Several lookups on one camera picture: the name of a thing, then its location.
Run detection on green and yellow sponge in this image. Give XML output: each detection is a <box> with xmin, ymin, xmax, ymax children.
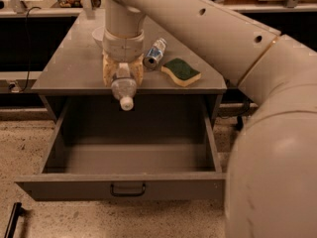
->
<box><xmin>160</xmin><ymin>59</ymin><xmax>201</xmax><ymax>87</ymax></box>

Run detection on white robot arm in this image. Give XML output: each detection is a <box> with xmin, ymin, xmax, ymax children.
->
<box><xmin>114</xmin><ymin>0</ymin><xmax>317</xmax><ymax>238</ymax></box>

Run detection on clear plastic water bottle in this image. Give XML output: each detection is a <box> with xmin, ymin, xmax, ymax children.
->
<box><xmin>111</xmin><ymin>62</ymin><xmax>137</xmax><ymax>111</ymax></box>

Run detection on grey open top drawer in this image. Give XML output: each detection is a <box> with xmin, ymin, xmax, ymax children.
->
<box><xmin>15</xmin><ymin>96</ymin><xmax>225</xmax><ymax>201</ymax></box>

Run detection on grey cabinet counter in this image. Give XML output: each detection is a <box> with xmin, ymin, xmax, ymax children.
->
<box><xmin>33</xmin><ymin>9</ymin><xmax>226</xmax><ymax>106</ymax></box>

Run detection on white ceramic bowl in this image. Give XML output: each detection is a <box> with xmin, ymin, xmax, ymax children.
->
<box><xmin>92</xmin><ymin>26</ymin><xmax>104</xmax><ymax>48</ymax></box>

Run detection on blue and silver can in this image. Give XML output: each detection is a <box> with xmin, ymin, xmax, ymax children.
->
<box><xmin>143</xmin><ymin>38</ymin><xmax>167</xmax><ymax>69</ymax></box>

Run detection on black drawer handle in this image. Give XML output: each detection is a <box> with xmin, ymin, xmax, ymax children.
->
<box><xmin>110</xmin><ymin>183</ymin><xmax>147</xmax><ymax>197</ymax></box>

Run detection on black stand leg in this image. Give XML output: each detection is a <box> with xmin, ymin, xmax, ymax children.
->
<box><xmin>235</xmin><ymin>116</ymin><xmax>244</xmax><ymax>131</ymax></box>

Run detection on black bar on floor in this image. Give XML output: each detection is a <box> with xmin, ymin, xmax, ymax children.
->
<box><xmin>4</xmin><ymin>202</ymin><xmax>25</xmax><ymax>238</ymax></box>

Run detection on black cable on left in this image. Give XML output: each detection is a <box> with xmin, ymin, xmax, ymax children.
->
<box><xmin>19</xmin><ymin>6</ymin><xmax>44</xmax><ymax>93</ymax></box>

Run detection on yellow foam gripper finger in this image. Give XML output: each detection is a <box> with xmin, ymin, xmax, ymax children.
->
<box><xmin>103</xmin><ymin>53</ymin><xmax>116</xmax><ymax>86</ymax></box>
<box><xmin>130</xmin><ymin>59</ymin><xmax>144</xmax><ymax>86</ymax></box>

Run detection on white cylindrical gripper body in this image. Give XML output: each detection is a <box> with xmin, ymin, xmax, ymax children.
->
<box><xmin>102</xmin><ymin>31</ymin><xmax>145</xmax><ymax>62</ymax></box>

